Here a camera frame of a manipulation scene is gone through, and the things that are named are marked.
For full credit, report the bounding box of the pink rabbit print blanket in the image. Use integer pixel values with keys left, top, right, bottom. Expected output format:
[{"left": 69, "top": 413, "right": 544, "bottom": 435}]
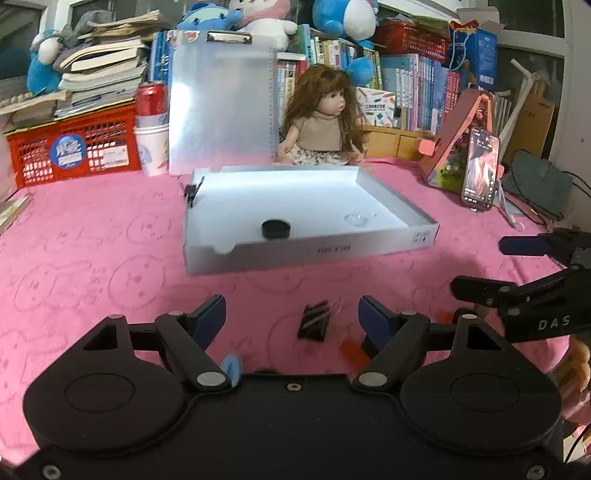
[{"left": 0, "top": 154, "right": 591, "bottom": 462}]

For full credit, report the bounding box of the blue white plush toy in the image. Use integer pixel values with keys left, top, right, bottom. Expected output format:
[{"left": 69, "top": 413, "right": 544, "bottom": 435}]
[{"left": 311, "top": 0, "right": 380, "bottom": 86}]

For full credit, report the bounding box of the person's right hand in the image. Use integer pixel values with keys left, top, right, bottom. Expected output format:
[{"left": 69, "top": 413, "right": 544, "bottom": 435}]
[{"left": 551, "top": 335, "right": 591, "bottom": 423}]

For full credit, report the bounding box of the translucent plastic clipboard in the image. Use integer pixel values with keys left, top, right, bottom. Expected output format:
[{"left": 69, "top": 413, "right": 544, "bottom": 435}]
[{"left": 167, "top": 30, "right": 280, "bottom": 176}]

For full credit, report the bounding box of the row of upright books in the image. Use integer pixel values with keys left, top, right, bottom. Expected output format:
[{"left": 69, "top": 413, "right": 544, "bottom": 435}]
[{"left": 149, "top": 24, "right": 463, "bottom": 133}]

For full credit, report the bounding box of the red plastic basket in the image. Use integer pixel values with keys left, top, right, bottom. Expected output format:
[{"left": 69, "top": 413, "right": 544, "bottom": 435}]
[{"left": 373, "top": 20, "right": 450, "bottom": 64}]

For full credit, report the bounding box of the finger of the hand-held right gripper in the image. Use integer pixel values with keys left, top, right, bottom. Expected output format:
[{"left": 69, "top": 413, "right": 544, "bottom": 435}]
[
  {"left": 500, "top": 228, "right": 591, "bottom": 267},
  {"left": 450, "top": 263, "right": 591, "bottom": 311}
]

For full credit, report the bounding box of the red plastic crate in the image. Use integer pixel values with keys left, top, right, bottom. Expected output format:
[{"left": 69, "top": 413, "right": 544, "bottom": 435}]
[{"left": 4, "top": 104, "right": 143, "bottom": 189}]

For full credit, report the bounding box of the grey pouch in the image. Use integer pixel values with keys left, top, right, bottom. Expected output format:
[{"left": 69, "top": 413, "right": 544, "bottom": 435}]
[{"left": 501, "top": 150, "right": 574, "bottom": 218}]

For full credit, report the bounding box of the blue plastic clip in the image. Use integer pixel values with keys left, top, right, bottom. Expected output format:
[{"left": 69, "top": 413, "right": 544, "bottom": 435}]
[{"left": 220, "top": 354, "right": 243, "bottom": 387}]

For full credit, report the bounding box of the colourful printed box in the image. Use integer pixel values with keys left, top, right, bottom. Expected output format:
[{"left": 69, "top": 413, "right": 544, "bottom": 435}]
[{"left": 355, "top": 87, "right": 398, "bottom": 129}]

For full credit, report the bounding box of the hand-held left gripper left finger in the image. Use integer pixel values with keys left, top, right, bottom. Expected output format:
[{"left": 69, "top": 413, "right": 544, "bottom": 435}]
[{"left": 82, "top": 294, "right": 232, "bottom": 392}]

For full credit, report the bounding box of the stack of paper cups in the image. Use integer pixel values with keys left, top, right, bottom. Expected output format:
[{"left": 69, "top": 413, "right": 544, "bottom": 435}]
[{"left": 133, "top": 124, "right": 171, "bottom": 176}]

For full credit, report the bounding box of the smartphone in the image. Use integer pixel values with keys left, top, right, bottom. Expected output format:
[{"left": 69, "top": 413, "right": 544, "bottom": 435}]
[{"left": 461, "top": 128, "right": 502, "bottom": 212}]

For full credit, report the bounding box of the white pink plush toy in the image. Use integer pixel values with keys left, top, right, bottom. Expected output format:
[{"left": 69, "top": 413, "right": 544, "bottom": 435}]
[{"left": 235, "top": 0, "right": 299, "bottom": 49}]

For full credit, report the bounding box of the grey cardboard box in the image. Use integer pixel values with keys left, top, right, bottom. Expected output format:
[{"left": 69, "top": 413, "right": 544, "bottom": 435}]
[{"left": 183, "top": 165, "right": 439, "bottom": 277}]

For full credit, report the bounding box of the wooden drawer unit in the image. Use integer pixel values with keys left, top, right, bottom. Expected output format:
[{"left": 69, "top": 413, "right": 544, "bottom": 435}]
[{"left": 364, "top": 124, "right": 444, "bottom": 160}]

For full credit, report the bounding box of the long-haired doll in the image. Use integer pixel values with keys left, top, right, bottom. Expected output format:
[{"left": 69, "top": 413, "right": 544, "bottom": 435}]
[{"left": 275, "top": 65, "right": 370, "bottom": 167}]

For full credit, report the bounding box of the white bent tube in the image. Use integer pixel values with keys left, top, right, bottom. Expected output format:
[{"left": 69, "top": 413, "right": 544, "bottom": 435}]
[{"left": 498, "top": 58, "right": 539, "bottom": 145}]

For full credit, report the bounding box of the flat lying book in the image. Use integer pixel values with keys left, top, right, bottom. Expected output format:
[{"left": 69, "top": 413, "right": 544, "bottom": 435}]
[{"left": 0, "top": 196, "right": 29, "bottom": 232}]

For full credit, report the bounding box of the brown cardboard sheet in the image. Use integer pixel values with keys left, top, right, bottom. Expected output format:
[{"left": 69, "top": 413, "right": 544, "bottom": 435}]
[{"left": 496, "top": 90, "right": 555, "bottom": 160}]

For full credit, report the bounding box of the blue cardboard box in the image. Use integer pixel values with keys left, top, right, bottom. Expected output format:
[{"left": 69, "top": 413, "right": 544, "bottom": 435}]
[{"left": 450, "top": 25, "right": 499, "bottom": 91}]

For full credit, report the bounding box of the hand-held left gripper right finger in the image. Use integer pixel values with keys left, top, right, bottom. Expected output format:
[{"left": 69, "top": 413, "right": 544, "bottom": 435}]
[{"left": 353, "top": 294, "right": 505, "bottom": 392}]

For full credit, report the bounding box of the pile of worn books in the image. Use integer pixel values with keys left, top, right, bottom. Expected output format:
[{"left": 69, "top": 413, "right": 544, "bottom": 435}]
[{"left": 0, "top": 13, "right": 172, "bottom": 126}]

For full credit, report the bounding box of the pink wooden house stand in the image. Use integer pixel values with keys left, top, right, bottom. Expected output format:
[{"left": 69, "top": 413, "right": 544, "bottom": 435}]
[{"left": 419, "top": 89, "right": 502, "bottom": 190}]

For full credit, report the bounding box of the red drink can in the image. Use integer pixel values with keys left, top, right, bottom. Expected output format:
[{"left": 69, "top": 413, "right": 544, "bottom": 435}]
[{"left": 135, "top": 80, "right": 170, "bottom": 128}]

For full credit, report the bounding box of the black binder clip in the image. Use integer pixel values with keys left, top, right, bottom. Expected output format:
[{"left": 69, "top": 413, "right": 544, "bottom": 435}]
[
  {"left": 184, "top": 177, "right": 205, "bottom": 209},
  {"left": 297, "top": 300, "right": 332, "bottom": 343}
]

